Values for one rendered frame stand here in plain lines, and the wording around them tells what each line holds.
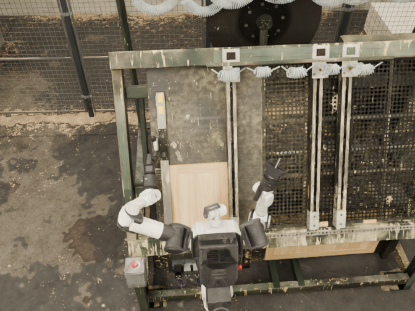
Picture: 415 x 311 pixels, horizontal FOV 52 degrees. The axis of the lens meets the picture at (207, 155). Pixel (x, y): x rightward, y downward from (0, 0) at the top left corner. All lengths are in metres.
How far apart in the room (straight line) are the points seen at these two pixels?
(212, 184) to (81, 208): 1.87
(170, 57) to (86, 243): 2.12
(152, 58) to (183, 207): 0.97
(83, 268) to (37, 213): 0.81
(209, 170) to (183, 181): 0.18
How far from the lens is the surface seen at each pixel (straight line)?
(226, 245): 2.18
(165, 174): 2.68
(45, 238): 4.17
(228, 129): 2.59
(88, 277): 3.84
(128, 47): 3.16
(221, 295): 2.42
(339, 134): 2.78
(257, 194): 2.37
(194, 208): 2.78
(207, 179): 2.72
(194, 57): 2.50
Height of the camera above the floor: 3.24
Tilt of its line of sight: 45 degrees down
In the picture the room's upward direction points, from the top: straight up
